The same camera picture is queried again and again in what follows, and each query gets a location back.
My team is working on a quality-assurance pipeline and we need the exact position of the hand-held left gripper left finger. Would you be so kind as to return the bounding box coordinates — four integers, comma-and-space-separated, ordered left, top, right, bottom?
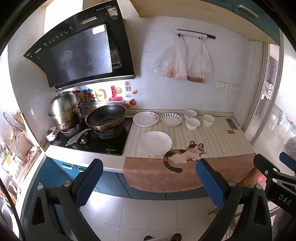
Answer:
26, 159, 104, 241

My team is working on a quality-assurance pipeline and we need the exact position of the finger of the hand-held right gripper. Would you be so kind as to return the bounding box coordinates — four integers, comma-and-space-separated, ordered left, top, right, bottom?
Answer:
253, 153, 284, 180
279, 152, 296, 172

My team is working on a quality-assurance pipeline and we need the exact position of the grey smartphone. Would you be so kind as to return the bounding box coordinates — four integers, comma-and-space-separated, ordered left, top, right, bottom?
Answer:
225, 118, 238, 130

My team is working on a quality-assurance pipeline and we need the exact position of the black glass gas stove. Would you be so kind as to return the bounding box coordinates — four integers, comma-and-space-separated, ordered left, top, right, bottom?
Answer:
50, 117, 134, 156

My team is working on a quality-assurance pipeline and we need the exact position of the window with grille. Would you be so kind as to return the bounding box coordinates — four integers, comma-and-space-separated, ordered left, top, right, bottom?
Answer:
245, 44, 296, 163

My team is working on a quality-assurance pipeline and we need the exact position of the cluttered dish rack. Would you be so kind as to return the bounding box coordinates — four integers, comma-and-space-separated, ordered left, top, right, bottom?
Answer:
0, 111, 43, 188

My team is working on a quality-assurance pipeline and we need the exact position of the white floral plate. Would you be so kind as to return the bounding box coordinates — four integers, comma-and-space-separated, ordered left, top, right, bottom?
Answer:
133, 111, 159, 127

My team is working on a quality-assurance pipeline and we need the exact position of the stainless steel steamer pot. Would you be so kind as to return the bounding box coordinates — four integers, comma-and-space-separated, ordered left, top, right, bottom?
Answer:
48, 89, 83, 131

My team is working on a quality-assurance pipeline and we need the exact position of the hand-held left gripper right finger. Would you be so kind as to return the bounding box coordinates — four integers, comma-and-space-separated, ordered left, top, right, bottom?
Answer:
196, 159, 273, 241

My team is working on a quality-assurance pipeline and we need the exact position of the white wall hook rail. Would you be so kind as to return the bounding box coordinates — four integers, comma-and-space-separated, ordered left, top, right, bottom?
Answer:
171, 29, 216, 40

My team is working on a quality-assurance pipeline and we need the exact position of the yellow ring wall sticker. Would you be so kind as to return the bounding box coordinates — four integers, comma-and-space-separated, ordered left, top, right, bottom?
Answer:
96, 89, 108, 102

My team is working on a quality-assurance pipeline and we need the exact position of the colourful letter wall sticker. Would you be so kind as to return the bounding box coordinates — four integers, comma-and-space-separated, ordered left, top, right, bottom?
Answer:
73, 88, 96, 103

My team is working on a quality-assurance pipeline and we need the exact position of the red padded wall sticker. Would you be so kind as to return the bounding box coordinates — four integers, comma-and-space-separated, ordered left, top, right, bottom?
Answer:
109, 86, 126, 102

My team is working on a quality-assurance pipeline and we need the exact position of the black range hood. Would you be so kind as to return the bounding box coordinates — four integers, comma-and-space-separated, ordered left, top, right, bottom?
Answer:
23, 0, 136, 90

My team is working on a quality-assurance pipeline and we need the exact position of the white plate with black stripes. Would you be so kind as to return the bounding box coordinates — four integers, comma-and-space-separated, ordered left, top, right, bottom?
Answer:
160, 113, 183, 127

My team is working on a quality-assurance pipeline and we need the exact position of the dark wok with metal handle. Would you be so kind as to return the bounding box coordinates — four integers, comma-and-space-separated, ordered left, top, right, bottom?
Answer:
65, 104, 127, 146

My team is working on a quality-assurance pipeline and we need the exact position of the blue lower cabinet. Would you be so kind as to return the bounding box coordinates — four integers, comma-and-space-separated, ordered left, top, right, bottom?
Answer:
22, 158, 210, 232

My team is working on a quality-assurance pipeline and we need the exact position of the clear plastic bag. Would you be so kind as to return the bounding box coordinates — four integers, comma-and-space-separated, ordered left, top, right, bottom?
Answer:
151, 35, 188, 80
186, 38, 213, 84

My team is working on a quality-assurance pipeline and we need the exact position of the plain white plate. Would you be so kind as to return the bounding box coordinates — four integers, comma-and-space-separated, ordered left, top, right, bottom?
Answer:
138, 131, 173, 156

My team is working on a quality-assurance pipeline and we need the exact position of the striped cat print mat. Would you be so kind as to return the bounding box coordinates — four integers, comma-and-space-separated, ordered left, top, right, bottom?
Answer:
122, 113, 257, 193

